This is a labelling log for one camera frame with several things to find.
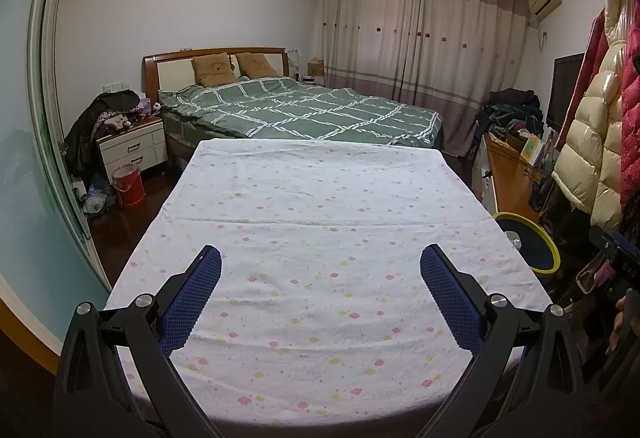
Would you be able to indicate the glass sliding wardrobe door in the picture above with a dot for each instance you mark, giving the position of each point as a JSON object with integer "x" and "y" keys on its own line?
{"x": 25, "y": 167}

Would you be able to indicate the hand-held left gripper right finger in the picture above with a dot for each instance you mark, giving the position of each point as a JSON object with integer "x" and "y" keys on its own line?
{"x": 450, "y": 298}

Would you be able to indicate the red hanging garment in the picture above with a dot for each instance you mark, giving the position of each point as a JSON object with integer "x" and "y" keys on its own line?
{"x": 631, "y": 142}

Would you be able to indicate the green book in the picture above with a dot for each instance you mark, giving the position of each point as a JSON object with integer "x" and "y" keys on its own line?
{"x": 531, "y": 151}

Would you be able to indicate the pile of dark clothes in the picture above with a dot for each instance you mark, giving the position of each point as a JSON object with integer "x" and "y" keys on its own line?
{"x": 510, "y": 110}

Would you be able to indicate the blue bin with yellow rim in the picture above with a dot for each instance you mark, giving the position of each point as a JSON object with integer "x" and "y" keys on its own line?
{"x": 537, "y": 248}

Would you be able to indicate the person's right hand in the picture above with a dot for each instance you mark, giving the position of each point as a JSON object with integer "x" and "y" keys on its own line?
{"x": 621, "y": 307}

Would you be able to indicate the white floral tablecloth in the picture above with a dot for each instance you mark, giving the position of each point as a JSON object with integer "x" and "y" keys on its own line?
{"x": 310, "y": 268}

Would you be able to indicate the wooden desk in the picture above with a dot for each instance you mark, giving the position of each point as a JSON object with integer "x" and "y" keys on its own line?
{"x": 510, "y": 172}

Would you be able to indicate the green plaid duvet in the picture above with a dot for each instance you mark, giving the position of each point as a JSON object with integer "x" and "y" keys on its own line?
{"x": 310, "y": 112}

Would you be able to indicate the white wall socket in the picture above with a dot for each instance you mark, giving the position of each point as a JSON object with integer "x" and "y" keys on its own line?
{"x": 115, "y": 86}

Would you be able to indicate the dark clothes pile on nightstand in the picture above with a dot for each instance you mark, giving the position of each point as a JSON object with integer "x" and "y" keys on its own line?
{"x": 107, "y": 105}

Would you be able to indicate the white nightstand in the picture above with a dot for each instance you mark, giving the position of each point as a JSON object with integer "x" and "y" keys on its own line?
{"x": 132, "y": 147}

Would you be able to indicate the red bucket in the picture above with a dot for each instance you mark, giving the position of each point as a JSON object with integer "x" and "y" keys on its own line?
{"x": 130, "y": 188}

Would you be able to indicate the small cardboard box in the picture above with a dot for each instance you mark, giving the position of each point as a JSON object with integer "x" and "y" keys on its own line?
{"x": 316, "y": 67}

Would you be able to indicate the brown pillow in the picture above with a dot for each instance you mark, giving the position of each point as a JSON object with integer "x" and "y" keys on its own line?
{"x": 257, "y": 65}
{"x": 215, "y": 69}

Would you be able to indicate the black television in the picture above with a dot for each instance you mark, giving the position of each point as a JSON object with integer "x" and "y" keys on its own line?
{"x": 565, "y": 90}

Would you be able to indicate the cream puffer jacket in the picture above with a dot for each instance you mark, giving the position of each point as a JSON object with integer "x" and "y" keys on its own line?
{"x": 585, "y": 142}

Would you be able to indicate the small round silver object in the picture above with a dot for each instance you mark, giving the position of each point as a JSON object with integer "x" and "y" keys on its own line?
{"x": 513, "y": 239}

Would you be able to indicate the wooden bed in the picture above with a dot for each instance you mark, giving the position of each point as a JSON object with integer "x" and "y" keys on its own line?
{"x": 170, "y": 70}

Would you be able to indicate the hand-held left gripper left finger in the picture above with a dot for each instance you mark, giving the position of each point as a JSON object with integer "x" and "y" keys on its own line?
{"x": 192, "y": 298}

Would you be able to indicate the beige and pink curtain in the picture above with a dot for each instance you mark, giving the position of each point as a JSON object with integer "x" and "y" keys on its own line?
{"x": 415, "y": 42}

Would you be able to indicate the pile of bags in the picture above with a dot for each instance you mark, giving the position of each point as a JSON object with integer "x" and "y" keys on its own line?
{"x": 97, "y": 203}

